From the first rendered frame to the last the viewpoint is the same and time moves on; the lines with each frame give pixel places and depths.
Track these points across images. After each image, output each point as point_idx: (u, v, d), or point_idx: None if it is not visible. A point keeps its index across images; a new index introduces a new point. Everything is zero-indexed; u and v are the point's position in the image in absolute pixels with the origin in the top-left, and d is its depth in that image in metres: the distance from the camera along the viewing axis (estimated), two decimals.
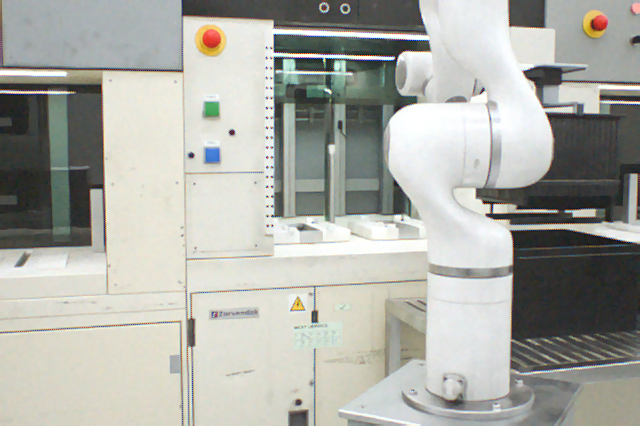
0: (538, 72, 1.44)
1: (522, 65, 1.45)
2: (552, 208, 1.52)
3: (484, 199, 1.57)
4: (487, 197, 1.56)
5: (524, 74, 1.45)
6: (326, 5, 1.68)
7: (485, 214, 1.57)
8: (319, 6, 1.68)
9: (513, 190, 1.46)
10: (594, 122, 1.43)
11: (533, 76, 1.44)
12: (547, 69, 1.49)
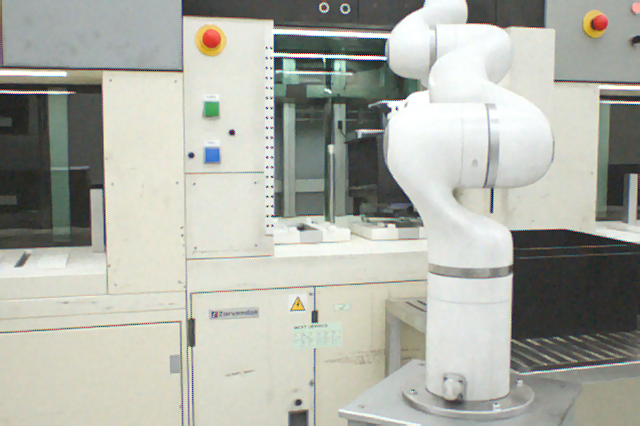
0: None
1: None
2: (405, 206, 2.09)
3: (393, 202, 1.96)
4: (398, 200, 1.96)
5: None
6: (326, 5, 1.68)
7: (394, 214, 1.96)
8: (319, 6, 1.68)
9: None
10: None
11: None
12: None
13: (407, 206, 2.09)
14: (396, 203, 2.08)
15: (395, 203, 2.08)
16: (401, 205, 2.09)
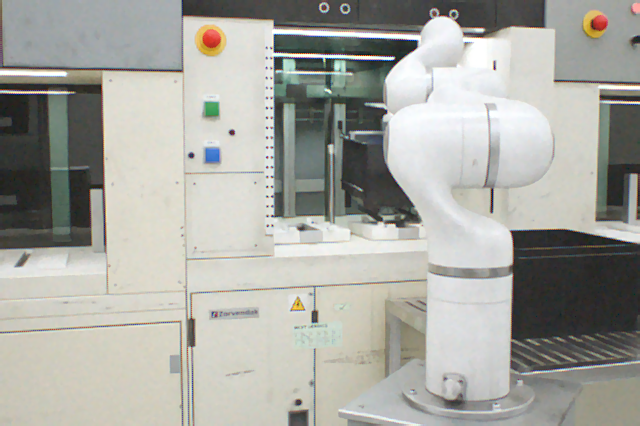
0: None
1: None
2: None
3: (379, 207, 2.05)
4: (384, 205, 2.05)
5: None
6: (326, 5, 1.68)
7: (379, 218, 2.06)
8: (319, 6, 1.68)
9: None
10: None
11: None
12: None
13: None
14: None
15: None
16: None
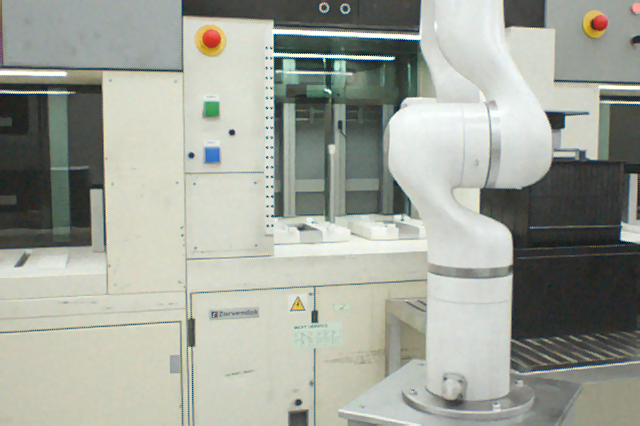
0: None
1: None
2: None
3: None
4: None
5: None
6: (326, 5, 1.68)
7: None
8: (319, 6, 1.68)
9: (516, 235, 1.47)
10: (596, 168, 1.44)
11: None
12: (550, 113, 1.50)
13: None
14: None
15: None
16: None
